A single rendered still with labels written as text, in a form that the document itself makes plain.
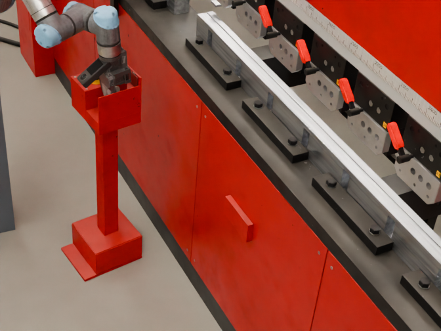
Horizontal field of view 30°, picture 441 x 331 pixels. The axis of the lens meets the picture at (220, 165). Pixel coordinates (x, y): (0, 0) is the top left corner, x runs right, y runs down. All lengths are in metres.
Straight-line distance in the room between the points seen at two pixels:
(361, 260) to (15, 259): 1.60
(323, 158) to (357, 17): 0.46
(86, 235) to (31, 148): 0.76
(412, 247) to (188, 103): 1.01
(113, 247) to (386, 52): 1.54
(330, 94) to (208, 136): 0.61
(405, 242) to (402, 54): 0.48
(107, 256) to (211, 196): 0.58
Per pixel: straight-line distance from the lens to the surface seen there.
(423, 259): 2.05
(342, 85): 2.06
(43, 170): 3.68
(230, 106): 2.55
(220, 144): 2.58
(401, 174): 2.00
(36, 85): 4.23
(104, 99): 2.69
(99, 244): 3.14
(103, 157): 2.93
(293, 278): 2.39
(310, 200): 2.23
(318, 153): 2.32
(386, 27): 1.94
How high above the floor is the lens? 2.31
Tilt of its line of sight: 38 degrees down
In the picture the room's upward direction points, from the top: 5 degrees clockwise
